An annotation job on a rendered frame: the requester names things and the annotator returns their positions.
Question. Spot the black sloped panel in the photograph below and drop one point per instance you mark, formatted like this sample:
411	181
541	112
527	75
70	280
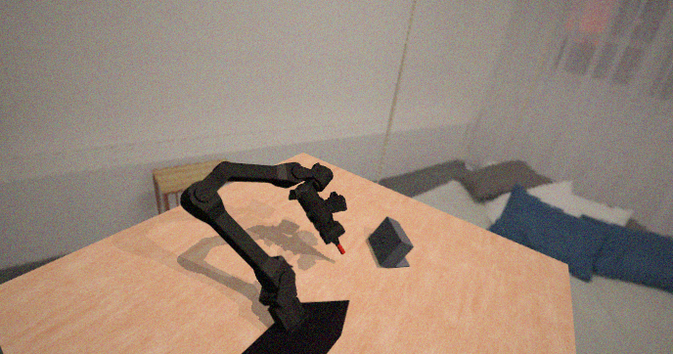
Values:
390	244

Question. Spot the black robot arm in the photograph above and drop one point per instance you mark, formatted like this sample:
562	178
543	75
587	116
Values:
275	274

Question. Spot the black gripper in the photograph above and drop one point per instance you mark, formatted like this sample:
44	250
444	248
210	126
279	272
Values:
328	229

